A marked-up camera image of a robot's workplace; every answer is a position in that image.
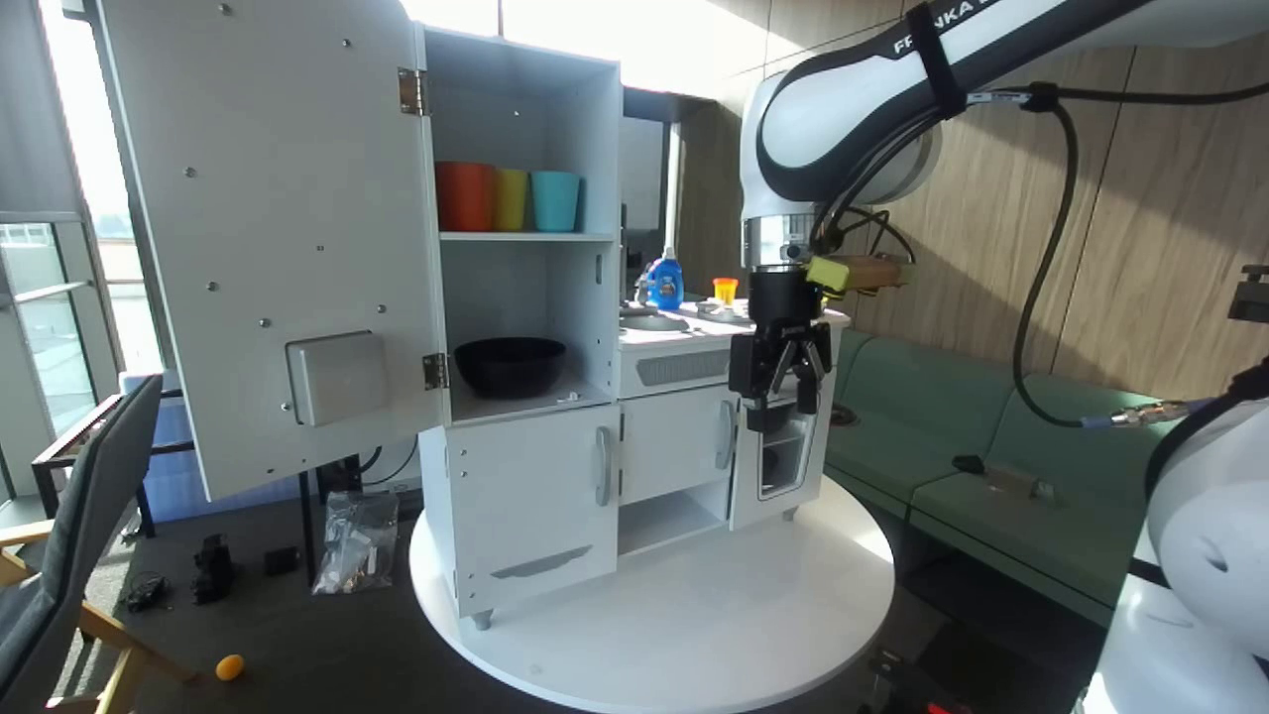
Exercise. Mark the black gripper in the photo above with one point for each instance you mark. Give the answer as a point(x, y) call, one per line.
point(786, 302)

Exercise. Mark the white oven door with window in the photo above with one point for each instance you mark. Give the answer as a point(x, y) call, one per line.
point(781, 460)

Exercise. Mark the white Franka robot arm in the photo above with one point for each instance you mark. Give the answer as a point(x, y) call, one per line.
point(817, 134)

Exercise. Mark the small white cabinet door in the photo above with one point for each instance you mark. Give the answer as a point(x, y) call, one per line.
point(675, 441)

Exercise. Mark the large white cabinet door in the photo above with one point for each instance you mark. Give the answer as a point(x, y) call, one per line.
point(264, 225)

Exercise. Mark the small orange tumbler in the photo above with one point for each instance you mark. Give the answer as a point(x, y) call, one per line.
point(724, 293)

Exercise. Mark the blue bottle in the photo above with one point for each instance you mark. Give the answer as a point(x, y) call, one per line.
point(659, 285)

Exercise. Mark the green sofa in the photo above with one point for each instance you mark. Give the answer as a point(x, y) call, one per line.
point(951, 439)

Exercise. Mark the teal cup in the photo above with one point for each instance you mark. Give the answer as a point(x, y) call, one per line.
point(558, 199)

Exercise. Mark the white toy kitchen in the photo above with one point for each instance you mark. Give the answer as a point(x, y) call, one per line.
point(527, 519)

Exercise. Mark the yellow cup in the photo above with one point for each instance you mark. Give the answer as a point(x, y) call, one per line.
point(513, 199)

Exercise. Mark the orange cup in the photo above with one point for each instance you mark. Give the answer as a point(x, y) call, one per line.
point(466, 195)

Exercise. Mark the clear plastic bag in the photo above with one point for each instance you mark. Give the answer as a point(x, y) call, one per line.
point(355, 540)

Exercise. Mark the dark mounted device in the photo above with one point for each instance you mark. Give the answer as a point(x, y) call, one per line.
point(1252, 297)

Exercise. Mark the small black floor object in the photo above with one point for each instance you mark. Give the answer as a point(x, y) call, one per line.
point(145, 597)
point(211, 568)
point(280, 560)

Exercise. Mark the small orange ball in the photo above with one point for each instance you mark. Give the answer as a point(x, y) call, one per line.
point(231, 669)

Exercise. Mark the yellow wrist mount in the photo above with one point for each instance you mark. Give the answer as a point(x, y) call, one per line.
point(830, 273)

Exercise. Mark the grey chair with wooden frame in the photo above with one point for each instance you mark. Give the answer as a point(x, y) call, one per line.
point(92, 501)

